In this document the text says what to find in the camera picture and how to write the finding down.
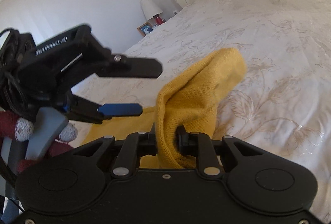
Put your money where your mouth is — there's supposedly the red gloved left hand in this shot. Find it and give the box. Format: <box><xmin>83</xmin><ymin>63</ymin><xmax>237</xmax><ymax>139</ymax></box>
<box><xmin>1</xmin><ymin>107</ymin><xmax>78</xmax><ymax>173</ymax></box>

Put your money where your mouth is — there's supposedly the white floral bedspread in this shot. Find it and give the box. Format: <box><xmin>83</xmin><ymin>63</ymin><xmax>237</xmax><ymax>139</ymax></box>
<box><xmin>73</xmin><ymin>0</ymin><xmax>330</xmax><ymax>223</ymax></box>

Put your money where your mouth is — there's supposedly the white table lamp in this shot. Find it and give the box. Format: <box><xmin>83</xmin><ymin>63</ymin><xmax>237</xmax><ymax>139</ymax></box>
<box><xmin>140</xmin><ymin>0</ymin><xmax>163</xmax><ymax>20</ymax></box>

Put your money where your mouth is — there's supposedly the red water bottle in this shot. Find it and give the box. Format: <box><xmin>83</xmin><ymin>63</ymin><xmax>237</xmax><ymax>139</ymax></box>
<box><xmin>153</xmin><ymin>14</ymin><xmax>164</xmax><ymax>25</ymax></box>

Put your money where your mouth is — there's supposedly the mustard yellow knit sweater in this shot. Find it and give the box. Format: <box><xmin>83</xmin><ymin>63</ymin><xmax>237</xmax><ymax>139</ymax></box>
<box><xmin>84</xmin><ymin>48</ymin><xmax>246</xmax><ymax>169</ymax></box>

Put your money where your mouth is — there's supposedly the wooden picture frame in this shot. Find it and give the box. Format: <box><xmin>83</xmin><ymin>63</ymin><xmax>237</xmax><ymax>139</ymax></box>
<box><xmin>137</xmin><ymin>22</ymin><xmax>153</xmax><ymax>37</ymax></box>

